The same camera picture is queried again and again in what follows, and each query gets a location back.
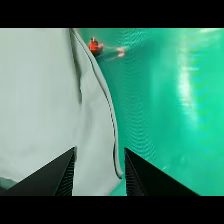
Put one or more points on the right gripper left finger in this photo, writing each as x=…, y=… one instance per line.
x=55, y=178

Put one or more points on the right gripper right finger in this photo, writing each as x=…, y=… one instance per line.
x=143, y=180

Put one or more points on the pale grey shirt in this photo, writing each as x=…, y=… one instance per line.
x=43, y=106

